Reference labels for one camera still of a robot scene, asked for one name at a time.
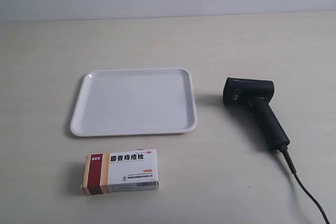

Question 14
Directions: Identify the black barcode scanner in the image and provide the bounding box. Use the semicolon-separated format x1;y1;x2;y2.
223;77;290;151

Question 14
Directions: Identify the white medicine box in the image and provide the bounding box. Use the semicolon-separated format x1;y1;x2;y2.
81;149;159;196

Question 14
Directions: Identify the white plastic tray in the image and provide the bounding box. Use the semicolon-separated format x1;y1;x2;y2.
69;68;197;137

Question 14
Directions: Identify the black scanner cable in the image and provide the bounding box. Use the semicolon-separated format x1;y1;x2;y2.
279;145;332;224

